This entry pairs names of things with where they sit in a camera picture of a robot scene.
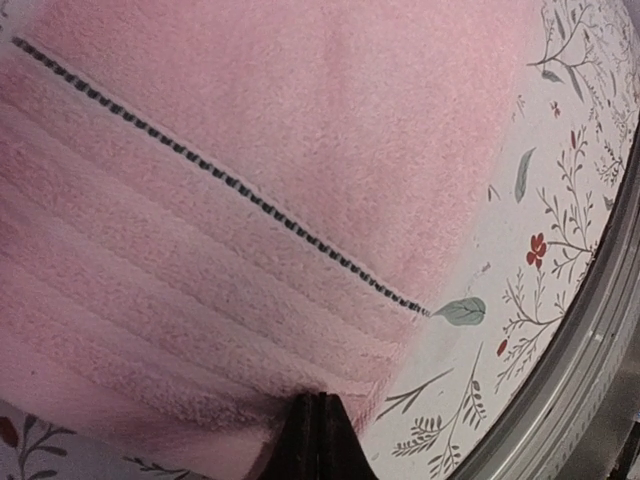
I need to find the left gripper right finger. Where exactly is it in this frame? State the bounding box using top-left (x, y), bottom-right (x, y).
top-left (319, 393), bottom-right (378, 480)

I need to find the front aluminium rail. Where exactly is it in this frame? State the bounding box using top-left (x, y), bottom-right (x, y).
top-left (452, 143), bottom-right (639, 479)

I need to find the pink terry towel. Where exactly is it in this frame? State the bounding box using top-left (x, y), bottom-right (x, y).
top-left (1, 1), bottom-right (538, 479)

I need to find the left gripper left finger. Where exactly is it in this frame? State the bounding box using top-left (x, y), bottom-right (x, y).
top-left (260, 393), bottom-right (319, 480)

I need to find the floral table mat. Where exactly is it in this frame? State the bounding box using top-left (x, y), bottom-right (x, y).
top-left (1, 1), bottom-right (639, 479)

